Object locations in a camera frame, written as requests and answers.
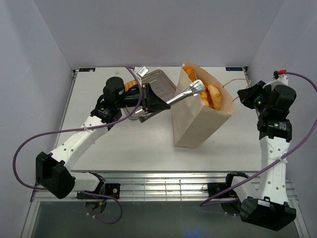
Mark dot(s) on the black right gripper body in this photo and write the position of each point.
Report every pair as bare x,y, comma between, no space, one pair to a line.
260,101

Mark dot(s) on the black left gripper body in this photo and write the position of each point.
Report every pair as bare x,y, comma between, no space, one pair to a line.
132,99

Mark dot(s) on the small striped fake bread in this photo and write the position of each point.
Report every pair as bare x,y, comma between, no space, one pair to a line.
130,84

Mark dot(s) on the pale shell fake bread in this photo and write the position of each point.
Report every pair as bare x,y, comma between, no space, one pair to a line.
216,97

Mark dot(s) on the cream paper bag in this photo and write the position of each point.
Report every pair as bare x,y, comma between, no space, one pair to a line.
193,122

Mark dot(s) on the silver metal tongs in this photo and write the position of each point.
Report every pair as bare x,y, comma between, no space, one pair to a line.
194,89

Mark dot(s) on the long fake baguette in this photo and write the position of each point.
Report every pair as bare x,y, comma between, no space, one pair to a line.
191,73

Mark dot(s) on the twisted fake bread front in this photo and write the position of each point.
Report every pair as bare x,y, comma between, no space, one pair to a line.
205,97

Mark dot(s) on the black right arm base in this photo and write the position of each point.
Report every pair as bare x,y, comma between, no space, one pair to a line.
212,188

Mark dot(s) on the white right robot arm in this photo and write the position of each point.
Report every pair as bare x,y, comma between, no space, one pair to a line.
268,206

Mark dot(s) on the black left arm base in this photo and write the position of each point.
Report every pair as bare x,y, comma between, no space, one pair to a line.
108,189

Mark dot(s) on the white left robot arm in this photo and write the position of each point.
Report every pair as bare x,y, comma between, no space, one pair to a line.
53,170

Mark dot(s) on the silver metal tray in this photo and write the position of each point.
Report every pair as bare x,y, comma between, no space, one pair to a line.
161,85

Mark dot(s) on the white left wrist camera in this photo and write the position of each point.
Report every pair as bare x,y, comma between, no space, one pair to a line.
141,71

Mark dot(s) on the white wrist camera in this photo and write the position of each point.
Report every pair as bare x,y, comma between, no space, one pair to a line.
141,71
279,78

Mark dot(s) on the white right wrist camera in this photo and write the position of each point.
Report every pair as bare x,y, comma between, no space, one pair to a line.
279,78

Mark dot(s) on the aluminium frame rail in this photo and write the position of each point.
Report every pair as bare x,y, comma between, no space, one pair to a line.
136,187

